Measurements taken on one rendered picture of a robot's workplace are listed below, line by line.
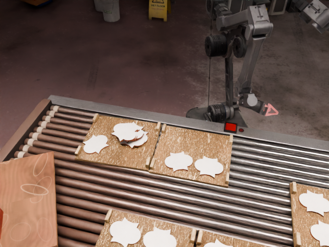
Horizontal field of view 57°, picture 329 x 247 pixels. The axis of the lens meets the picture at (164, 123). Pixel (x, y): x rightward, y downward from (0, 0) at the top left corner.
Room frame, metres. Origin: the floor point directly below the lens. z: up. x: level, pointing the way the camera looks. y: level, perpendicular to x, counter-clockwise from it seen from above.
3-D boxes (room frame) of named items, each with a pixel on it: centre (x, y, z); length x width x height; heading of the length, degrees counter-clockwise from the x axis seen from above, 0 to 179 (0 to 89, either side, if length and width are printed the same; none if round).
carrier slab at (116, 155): (1.16, 0.25, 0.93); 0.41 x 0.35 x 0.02; 79
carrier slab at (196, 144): (1.07, -0.16, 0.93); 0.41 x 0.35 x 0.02; 77
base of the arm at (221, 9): (1.69, -0.33, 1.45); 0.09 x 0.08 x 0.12; 103
